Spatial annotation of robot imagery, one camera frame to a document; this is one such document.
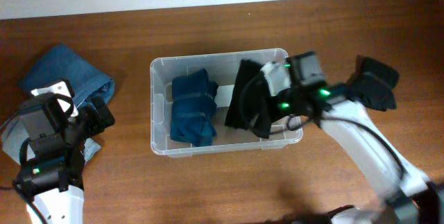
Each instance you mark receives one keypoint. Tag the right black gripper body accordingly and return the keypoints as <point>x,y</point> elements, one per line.
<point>286,103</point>

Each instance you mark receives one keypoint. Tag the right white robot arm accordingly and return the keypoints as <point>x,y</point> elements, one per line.
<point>407,194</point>

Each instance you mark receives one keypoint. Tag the dark blue jeans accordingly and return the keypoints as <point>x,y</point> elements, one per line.
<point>61,62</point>

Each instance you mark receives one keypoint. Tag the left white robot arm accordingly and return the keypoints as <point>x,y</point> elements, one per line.
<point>52,157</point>

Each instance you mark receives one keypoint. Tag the black garment with straps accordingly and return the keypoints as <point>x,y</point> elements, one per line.
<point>259,107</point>

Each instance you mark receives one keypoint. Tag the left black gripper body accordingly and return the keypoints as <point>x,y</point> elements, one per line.
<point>91,116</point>

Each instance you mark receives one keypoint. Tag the teal blue garment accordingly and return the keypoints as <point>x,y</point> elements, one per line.
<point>193,108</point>

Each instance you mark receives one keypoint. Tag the light blue jeans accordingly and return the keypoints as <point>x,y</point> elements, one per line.
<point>15,134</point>

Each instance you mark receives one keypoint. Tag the grey base equipment bottom edge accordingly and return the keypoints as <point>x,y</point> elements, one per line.
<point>348,214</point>

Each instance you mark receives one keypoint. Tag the white label in bin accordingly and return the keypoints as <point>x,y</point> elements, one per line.
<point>224,95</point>

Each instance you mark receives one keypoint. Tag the clear plastic storage bin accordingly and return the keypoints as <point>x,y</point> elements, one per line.
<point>222,68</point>

